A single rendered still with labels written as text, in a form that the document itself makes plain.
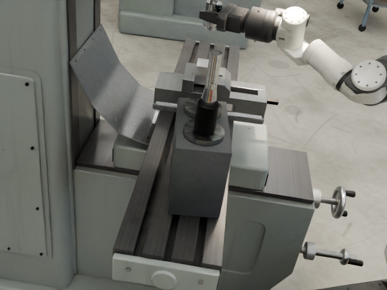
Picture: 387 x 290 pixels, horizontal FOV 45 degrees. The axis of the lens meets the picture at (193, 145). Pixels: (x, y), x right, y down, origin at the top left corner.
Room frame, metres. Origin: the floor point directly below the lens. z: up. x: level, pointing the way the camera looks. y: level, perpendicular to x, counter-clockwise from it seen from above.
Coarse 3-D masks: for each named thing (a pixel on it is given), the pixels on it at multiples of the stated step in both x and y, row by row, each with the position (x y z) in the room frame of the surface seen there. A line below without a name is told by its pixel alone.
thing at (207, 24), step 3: (207, 9) 1.28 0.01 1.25; (210, 9) 1.28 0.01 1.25; (213, 9) 1.28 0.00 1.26; (216, 9) 1.28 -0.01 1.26; (219, 9) 1.29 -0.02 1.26; (204, 21) 1.29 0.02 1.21; (207, 21) 1.28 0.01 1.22; (204, 24) 1.29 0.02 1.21; (207, 24) 1.28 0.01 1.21; (210, 24) 1.28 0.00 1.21; (213, 24) 1.28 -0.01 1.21; (216, 24) 1.28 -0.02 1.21; (207, 27) 1.28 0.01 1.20; (210, 27) 1.28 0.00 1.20; (213, 27) 1.28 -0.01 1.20
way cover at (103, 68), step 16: (96, 32) 1.40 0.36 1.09; (80, 48) 1.25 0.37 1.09; (96, 48) 1.35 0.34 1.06; (112, 48) 1.46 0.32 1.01; (80, 64) 1.20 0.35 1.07; (96, 64) 1.30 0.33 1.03; (112, 64) 1.41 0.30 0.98; (80, 80) 1.16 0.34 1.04; (96, 80) 1.25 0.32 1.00; (112, 80) 1.34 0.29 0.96; (128, 80) 1.43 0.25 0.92; (96, 96) 1.20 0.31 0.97; (112, 96) 1.27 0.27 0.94; (128, 96) 1.35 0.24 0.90; (144, 96) 1.41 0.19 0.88; (112, 112) 1.21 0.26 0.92; (128, 112) 1.27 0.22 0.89; (144, 112) 1.31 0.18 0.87; (128, 128) 1.19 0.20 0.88; (144, 128) 1.22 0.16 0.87
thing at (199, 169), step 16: (176, 112) 0.98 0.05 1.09; (192, 112) 0.91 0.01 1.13; (224, 112) 0.95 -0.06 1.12; (176, 128) 0.86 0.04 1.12; (192, 128) 0.84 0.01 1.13; (224, 128) 0.88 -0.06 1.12; (176, 144) 0.79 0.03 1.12; (192, 144) 0.80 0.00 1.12; (208, 144) 0.80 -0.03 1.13; (224, 144) 0.82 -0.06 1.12; (176, 160) 0.78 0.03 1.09; (192, 160) 0.78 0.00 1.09; (208, 160) 0.78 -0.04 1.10; (224, 160) 0.79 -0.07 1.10; (176, 176) 0.78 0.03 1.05; (192, 176) 0.78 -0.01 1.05; (208, 176) 0.79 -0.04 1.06; (224, 176) 0.79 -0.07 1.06; (176, 192) 0.78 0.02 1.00; (192, 192) 0.78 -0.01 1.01; (208, 192) 0.79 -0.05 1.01; (224, 192) 0.79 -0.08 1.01; (176, 208) 0.78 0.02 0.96; (192, 208) 0.78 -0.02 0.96; (208, 208) 0.79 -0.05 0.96
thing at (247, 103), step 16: (192, 64) 1.36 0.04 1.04; (160, 80) 1.30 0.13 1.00; (176, 80) 1.32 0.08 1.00; (192, 80) 1.25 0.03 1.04; (160, 96) 1.25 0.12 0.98; (176, 96) 1.25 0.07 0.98; (192, 96) 1.25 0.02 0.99; (240, 96) 1.27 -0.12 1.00; (256, 96) 1.28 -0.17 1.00; (240, 112) 1.25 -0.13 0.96; (256, 112) 1.25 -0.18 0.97
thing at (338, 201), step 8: (320, 192) 1.28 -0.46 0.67; (336, 192) 1.32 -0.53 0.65; (344, 192) 1.27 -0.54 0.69; (352, 192) 1.28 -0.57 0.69; (320, 200) 1.26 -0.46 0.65; (328, 200) 1.27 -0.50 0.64; (336, 200) 1.28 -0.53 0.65; (344, 200) 1.24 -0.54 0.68; (336, 208) 1.27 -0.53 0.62; (344, 208) 1.23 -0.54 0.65; (336, 216) 1.23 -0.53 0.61; (344, 216) 1.27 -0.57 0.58
